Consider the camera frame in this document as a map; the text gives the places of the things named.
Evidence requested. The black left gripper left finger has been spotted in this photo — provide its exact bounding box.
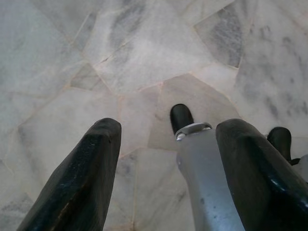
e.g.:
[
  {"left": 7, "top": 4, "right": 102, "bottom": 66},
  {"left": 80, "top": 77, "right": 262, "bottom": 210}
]
[{"left": 16, "top": 117, "right": 122, "bottom": 231}]

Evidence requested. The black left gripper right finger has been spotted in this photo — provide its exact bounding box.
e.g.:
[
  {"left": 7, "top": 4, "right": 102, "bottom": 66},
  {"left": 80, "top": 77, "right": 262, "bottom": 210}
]
[{"left": 215, "top": 118, "right": 308, "bottom": 231}]

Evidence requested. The silver robot left leg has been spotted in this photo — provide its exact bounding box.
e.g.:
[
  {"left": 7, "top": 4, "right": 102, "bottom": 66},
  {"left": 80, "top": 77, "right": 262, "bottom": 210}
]
[{"left": 169, "top": 103, "right": 244, "bottom": 231}]

